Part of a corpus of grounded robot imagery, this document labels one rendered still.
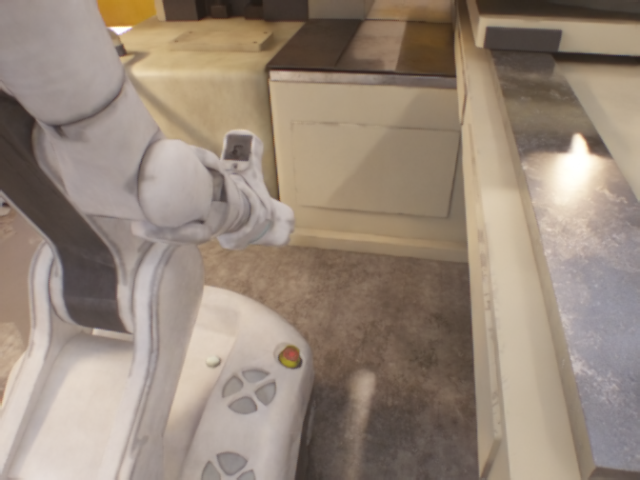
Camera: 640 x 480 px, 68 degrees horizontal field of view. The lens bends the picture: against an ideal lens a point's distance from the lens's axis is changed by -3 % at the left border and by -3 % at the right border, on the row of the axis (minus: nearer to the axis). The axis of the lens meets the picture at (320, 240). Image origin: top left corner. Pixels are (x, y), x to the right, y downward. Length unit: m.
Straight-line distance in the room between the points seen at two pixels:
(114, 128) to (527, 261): 0.44
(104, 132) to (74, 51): 0.05
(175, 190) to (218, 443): 0.56
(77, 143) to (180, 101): 1.32
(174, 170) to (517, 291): 0.36
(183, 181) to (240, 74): 1.18
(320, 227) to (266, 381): 0.93
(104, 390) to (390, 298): 0.96
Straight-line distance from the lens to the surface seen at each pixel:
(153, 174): 0.35
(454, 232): 1.67
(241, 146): 0.59
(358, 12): 2.03
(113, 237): 0.68
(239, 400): 0.86
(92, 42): 0.30
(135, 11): 4.44
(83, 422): 0.79
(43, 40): 0.29
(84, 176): 0.36
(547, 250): 0.55
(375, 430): 1.24
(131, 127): 0.34
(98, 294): 0.75
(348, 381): 1.31
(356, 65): 1.48
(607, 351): 0.47
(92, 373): 0.81
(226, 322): 1.03
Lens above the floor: 1.05
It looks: 37 degrees down
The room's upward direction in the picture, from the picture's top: 2 degrees counter-clockwise
